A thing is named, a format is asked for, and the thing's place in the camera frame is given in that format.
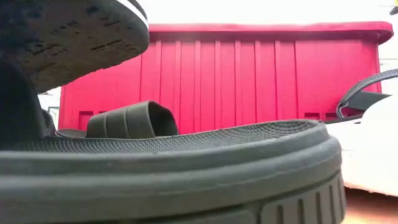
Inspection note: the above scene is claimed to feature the white rubber slide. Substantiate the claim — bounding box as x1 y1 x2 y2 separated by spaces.
323 93 398 197

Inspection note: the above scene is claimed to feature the red plastic bin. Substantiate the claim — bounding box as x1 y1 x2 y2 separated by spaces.
58 21 394 135

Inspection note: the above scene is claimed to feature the black slide with white stripes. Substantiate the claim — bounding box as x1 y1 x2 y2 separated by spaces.
325 68 398 124
0 0 150 94

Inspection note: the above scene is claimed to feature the olive green rubber slide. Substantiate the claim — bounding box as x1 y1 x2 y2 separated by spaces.
0 58 346 224
55 100 180 139

